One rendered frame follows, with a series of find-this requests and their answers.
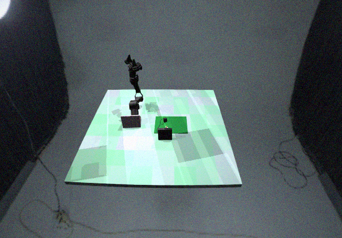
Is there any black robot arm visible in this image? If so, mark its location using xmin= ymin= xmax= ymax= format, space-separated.
xmin=129 ymin=62 xmax=143 ymax=115

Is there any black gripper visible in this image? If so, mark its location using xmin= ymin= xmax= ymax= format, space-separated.
xmin=124 ymin=55 xmax=140 ymax=74

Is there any black cooling fan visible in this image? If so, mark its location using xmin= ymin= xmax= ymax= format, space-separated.
xmin=158 ymin=128 xmax=172 ymax=140

